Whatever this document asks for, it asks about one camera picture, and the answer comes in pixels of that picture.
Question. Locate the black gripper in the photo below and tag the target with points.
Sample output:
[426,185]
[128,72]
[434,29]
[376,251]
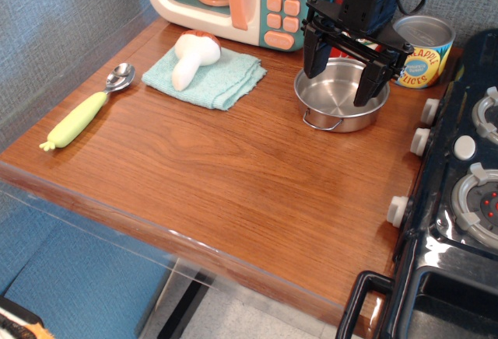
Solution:
[330,24]

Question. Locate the yellow handled metal spoon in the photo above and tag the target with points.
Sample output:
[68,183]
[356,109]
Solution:
[69,128]

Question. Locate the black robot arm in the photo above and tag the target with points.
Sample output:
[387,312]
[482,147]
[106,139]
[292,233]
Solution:
[361,29]

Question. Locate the small steel pot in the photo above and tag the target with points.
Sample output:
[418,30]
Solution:
[326,101]

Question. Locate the black toy stove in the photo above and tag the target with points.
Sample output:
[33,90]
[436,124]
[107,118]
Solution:
[445,278]

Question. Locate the tomato sauce can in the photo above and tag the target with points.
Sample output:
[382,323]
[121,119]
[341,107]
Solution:
[336,53]

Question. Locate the pineapple slices can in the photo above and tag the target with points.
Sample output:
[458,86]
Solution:
[432,39]

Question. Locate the teal folded cloth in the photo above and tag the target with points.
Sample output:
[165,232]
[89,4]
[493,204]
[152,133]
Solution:
[218,86]

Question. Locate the plush white mushroom toy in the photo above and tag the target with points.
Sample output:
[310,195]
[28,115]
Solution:
[193,49]

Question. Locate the orange and black object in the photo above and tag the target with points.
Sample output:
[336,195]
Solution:
[19,322]

